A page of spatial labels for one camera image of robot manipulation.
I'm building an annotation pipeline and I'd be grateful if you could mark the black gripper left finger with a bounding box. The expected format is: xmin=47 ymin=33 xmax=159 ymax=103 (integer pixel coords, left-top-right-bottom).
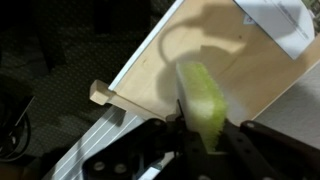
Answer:
xmin=82 ymin=99 xmax=209 ymax=180

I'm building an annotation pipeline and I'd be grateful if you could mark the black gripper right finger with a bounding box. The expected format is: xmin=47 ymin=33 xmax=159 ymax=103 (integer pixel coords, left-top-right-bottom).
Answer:
xmin=213 ymin=117 xmax=320 ymax=180

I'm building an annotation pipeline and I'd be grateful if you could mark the yellow-green sponge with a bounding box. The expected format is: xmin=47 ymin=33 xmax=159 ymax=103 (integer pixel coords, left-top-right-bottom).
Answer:
xmin=175 ymin=61 xmax=229 ymax=153

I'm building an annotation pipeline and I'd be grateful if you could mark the wooden pullout table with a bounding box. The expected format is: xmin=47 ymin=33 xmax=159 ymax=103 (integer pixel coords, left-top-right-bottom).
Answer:
xmin=89 ymin=0 xmax=320 ymax=126

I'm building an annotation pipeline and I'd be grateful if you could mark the white printed brochure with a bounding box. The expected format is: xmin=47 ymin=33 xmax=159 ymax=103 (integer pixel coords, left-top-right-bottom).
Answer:
xmin=233 ymin=0 xmax=316 ymax=61

